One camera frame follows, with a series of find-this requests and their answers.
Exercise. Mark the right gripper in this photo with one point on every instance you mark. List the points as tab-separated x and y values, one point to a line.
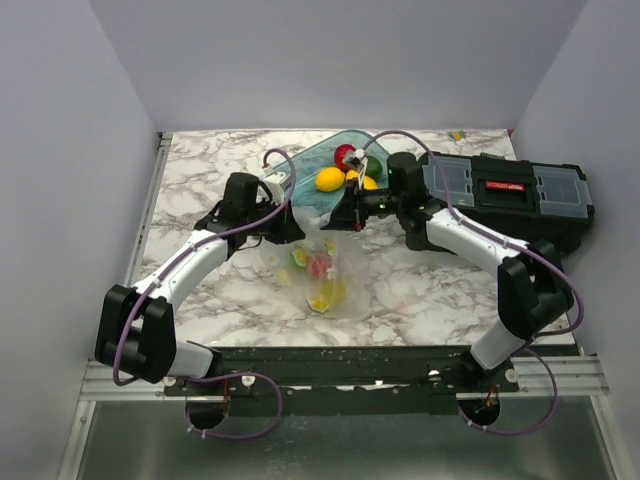
346	216

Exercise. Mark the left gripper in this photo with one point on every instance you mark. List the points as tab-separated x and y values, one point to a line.
288	229

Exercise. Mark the green fake leaf fruit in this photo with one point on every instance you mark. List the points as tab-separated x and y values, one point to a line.
298	257

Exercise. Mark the red fake apple front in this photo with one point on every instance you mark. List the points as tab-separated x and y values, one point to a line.
318	266

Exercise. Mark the red fake apple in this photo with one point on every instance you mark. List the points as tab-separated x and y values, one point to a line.
340	154
318	266

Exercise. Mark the clear plastic lemon-print bag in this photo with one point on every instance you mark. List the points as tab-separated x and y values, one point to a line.
349	264

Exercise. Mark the teal plastic container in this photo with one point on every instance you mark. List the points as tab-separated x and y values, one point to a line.
309	162

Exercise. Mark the yellow-green fake starfruit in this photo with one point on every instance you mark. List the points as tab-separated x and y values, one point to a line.
330	295

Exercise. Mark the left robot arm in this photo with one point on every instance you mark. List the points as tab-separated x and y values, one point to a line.
136	332

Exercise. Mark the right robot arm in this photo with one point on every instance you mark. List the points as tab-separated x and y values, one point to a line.
533	290

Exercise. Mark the yellow fake lemon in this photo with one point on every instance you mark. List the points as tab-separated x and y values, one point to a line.
329	179

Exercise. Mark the yellow fake mango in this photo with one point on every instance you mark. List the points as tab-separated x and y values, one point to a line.
368	182

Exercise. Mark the green fake lime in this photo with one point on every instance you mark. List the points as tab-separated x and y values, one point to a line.
374	168

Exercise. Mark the red fake apple back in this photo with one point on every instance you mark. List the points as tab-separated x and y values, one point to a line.
340	154

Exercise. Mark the black toolbox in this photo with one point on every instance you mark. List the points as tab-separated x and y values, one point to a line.
522	199

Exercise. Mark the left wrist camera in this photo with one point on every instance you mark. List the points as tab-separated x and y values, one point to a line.
276	186

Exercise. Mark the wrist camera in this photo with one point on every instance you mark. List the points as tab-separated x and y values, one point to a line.
276	186
357	162

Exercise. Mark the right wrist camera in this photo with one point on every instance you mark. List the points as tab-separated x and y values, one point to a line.
357	162

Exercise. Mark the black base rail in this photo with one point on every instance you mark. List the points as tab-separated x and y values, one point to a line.
327	381

